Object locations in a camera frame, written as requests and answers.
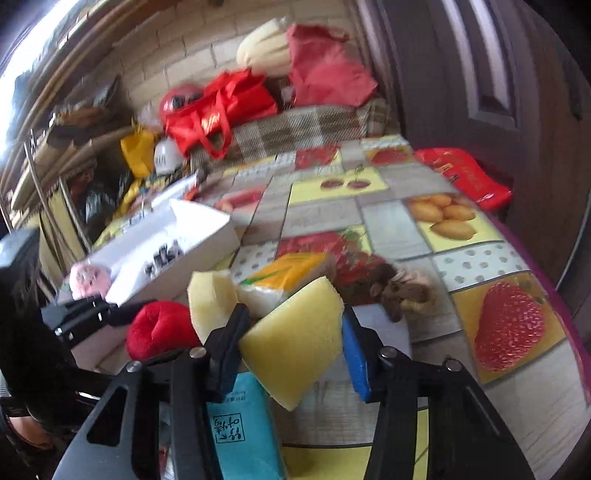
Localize red plastic bag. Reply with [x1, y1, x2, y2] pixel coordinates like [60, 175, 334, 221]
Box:
[414, 148, 513, 212]

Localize cream foam roll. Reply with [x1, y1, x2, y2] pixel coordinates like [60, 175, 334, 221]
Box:
[235, 17, 291, 78]

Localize wooden shelf rack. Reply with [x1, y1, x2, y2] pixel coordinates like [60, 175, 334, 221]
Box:
[2, 74, 132, 281]

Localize pink pig plush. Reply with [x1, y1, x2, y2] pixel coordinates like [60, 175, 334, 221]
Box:
[68, 262, 112, 300]

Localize plaid covered bench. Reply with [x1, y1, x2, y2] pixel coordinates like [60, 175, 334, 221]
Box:
[189, 96, 401, 172]

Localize person's left hand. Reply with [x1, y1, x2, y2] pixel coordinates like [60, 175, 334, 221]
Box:
[7, 416, 54, 450]

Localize dark red fabric bag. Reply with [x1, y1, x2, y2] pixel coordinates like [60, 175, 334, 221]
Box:
[287, 24, 378, 108]

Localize fruit print tablecloth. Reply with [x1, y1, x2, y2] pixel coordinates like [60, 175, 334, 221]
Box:
[195, 135, 590, 479]

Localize white helmet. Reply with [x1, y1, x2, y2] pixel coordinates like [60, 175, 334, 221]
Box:
[153, 138, 185, 175]

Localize yellow sponge piece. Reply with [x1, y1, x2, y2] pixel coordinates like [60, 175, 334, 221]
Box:
[187, 270, 238, 344]

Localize brown paper bag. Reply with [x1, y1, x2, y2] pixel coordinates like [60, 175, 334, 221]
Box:
[46, 75, 121, 148]

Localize yellow hexagonal sponge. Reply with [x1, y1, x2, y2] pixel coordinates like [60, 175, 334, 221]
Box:
[238, 276, 345, 411]

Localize brown braided hair ties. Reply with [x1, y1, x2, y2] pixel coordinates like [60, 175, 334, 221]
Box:
[338, 262, 438, 323]

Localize red glossy tote bag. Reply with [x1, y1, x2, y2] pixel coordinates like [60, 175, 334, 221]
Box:
[164, 68, 279, 160]

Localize teal tissue pack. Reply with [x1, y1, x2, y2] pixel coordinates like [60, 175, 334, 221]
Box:
[207, 372, 287, 480]

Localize white shallow tray box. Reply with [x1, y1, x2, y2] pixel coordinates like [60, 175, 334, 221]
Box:
[88, 200, 239, 306]

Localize pink helmet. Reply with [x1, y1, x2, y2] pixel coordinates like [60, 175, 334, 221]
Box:
[158, 83, 204, 126]

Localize yellow tissue pack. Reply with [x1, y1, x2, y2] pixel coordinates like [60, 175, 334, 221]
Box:
[236, 252, 337, 318]

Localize brown wooden door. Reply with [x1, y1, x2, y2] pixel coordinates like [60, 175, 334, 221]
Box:
[356, 1, 590, 312]

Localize yellow shopping bag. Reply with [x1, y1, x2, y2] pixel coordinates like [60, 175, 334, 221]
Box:
[120, 125, 161, 179]

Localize red plush toy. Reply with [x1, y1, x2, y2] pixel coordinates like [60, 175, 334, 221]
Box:
[125, 301, 201, 361]

